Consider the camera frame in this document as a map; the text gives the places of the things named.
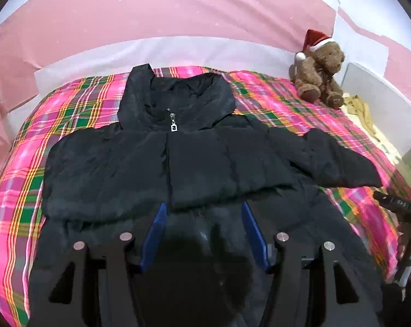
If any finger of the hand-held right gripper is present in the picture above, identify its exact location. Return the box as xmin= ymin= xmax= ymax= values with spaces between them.
xmin=373 ymin=191 xmax=411 ymax=227

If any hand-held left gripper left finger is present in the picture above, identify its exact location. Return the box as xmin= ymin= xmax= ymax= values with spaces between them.
xmin=28 ymin=202 xmax=168 ymax=327

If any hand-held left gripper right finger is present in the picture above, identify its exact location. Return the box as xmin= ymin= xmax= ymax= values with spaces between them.
xmin=241 ymin=202 xmax=383 ymax=327

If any black puffer jacket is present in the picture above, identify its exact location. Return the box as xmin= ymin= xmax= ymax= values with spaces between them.
xmin=28 ymin=63 xmax=385 ymax=327

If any brown teddy bear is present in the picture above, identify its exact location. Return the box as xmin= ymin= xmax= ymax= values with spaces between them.
xmin=289 ymin=39 xmax=346 ymax=110

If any yellow cloth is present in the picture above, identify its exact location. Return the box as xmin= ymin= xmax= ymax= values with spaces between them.
xmin=343 ymin=93 xmax=386 ymax=144

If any pink plaid blanket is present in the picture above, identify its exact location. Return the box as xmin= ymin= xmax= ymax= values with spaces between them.
xmin=0 ymin=65 xmax=411 ymax=327

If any red santa hat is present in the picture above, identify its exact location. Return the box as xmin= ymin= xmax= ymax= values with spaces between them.
xmin=295 ymin=29 xmax=332 ymax=61

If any person's right hand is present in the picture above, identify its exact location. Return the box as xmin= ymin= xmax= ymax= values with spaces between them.
xmin=396 ymin=233 xmax=411 ymax=263

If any white board panel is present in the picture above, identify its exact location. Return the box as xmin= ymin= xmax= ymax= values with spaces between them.
xmin=342 ymin=62 xmax=411 ymax=157

